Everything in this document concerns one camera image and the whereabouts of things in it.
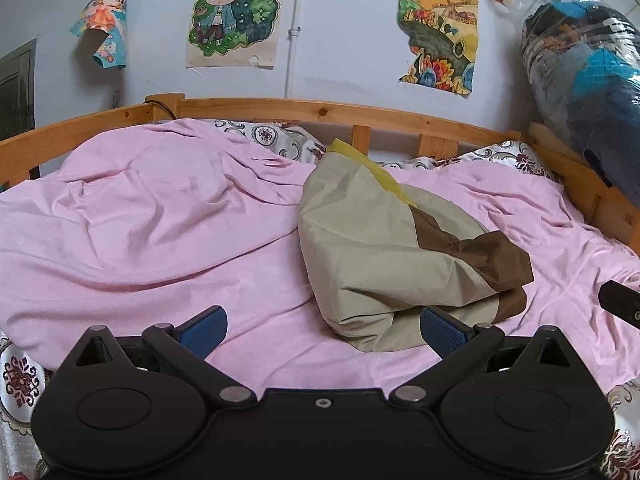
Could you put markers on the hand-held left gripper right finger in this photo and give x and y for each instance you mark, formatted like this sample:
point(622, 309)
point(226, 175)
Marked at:
point(440, 332)

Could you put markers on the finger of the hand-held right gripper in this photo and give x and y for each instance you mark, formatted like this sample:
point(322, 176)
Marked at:
point(622, 302)

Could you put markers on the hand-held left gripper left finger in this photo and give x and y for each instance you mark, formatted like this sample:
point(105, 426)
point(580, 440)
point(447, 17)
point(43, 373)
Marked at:
point(207, 327)

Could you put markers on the beige brown olive jacket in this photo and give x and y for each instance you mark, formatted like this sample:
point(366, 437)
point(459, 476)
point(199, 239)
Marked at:
point(360, 240)

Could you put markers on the clear plastic bag of clothes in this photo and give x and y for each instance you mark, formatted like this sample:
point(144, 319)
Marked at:
point(590, 75)

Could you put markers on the pink blanket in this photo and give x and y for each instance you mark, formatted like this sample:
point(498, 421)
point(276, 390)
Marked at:
point(125, 220)

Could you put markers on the floral patterned bedspread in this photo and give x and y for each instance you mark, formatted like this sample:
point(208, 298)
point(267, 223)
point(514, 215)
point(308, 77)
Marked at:
point(20, 375)

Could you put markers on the dark door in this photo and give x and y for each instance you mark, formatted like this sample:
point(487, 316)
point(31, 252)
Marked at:
point(17, 90)

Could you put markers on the wooden bed frame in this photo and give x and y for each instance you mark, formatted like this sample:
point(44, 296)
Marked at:
point(280, 106)

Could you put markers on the colourful landscape wall poster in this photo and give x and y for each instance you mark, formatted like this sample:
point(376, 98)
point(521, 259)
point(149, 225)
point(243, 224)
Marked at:
point(440, 35)

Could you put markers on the white wall pipe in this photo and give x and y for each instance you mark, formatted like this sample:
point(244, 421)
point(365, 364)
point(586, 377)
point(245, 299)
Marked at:
point(294, 35)

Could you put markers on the blond cartoon figure wall poster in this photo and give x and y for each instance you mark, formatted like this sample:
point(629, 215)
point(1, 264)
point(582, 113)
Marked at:
point(235, 10)

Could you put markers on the orange-haired girl wall poster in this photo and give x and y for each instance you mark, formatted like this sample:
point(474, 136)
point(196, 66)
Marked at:
point(102, 20)

